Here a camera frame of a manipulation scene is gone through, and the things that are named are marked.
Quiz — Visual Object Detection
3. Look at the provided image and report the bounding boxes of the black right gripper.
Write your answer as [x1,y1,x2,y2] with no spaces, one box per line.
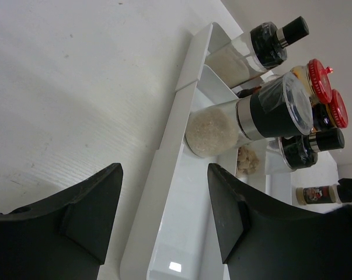
[337,178,352,203]

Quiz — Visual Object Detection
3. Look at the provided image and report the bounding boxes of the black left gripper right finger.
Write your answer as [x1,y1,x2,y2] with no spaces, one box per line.
[207,163,352,279]

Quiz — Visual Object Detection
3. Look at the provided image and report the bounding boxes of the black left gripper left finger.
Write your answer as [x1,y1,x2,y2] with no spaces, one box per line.
[0,163,123,279]

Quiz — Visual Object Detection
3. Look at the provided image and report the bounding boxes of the small black cap spice bottle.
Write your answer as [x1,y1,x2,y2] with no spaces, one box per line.
[295,184,342,205]

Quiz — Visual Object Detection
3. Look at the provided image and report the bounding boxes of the black knob pepper grinder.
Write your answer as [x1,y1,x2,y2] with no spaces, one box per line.
[236,128,346,176]

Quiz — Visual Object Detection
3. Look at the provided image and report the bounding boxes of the clear cap salt grinder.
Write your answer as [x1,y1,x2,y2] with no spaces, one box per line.
[185,72,313,158]

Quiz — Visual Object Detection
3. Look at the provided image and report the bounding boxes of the red lid dark sauce jar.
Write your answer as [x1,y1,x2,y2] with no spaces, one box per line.
[291,59,333,106]

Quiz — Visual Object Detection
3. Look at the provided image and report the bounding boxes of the black knob cream grinder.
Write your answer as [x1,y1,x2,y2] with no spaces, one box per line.
[205,16,309,89]

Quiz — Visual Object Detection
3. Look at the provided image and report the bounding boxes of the white divided organizer tray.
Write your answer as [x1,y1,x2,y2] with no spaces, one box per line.
[120,23,237,279]

